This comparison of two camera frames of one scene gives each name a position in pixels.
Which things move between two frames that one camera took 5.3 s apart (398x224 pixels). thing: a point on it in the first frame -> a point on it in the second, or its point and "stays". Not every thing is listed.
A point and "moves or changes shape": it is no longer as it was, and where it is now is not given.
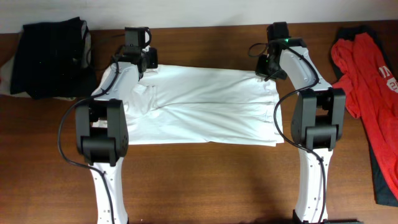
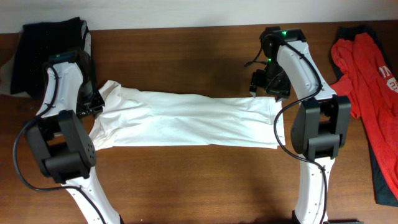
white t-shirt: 176,104 moves or changes shape
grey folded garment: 85,58 stays
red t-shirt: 370,94 stays
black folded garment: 48,61 stays
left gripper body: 151,56 -> 91,100
